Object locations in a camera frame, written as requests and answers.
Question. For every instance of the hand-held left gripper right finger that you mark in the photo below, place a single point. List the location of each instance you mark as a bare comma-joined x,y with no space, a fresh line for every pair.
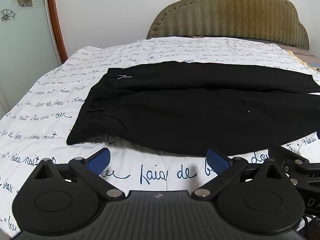
217,160

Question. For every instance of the brown wooden door frame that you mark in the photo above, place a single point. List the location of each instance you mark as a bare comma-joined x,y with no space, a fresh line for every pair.
57,20

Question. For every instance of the white script-printed bed sheet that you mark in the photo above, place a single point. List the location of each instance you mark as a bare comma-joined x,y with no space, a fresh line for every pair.
50,120

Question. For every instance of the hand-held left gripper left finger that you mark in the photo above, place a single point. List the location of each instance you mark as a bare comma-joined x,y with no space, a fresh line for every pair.
100,159

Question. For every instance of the yellow cloth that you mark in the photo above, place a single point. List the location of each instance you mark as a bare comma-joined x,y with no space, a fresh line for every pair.
303,61

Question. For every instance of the black pants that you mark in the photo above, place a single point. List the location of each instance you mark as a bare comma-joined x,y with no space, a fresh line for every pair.
190,110

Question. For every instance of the brown mattress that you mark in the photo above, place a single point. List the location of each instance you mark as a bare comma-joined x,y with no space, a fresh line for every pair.
302,50

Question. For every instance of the floral frosted glass door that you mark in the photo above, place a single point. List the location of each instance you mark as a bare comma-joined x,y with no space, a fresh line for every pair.
22,30

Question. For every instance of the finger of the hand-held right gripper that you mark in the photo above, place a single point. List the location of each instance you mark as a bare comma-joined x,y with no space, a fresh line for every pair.
287,155

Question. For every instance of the olive padded headboard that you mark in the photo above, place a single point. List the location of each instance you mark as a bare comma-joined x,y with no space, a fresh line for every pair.
230,15

